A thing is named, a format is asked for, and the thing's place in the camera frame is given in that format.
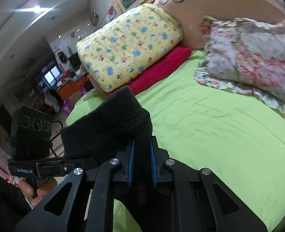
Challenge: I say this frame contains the black fleece pants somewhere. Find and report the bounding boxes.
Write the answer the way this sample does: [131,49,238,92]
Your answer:
[60,85,182,232]

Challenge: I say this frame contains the person's left hand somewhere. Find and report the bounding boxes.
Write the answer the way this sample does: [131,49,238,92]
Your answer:
[18,177,58,208]

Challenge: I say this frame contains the orange cabinet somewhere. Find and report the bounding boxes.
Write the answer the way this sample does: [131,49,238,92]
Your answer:
[56,75,88,101]

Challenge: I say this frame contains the red fleece blanket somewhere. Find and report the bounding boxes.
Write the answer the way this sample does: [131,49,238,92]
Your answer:
[106,47,193,96]

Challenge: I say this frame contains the yellow cartoon print pillow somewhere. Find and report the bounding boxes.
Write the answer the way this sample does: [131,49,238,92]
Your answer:
[76,4,183,93]

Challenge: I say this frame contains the floral ruffled pillow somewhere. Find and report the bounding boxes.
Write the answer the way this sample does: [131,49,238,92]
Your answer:
[194,16,285,118]

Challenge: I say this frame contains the black camera box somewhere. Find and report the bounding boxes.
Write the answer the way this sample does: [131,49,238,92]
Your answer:
[10,106,53,161]

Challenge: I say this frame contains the black camera cable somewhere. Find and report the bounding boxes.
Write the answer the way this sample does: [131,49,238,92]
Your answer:
[49,120,64,158]

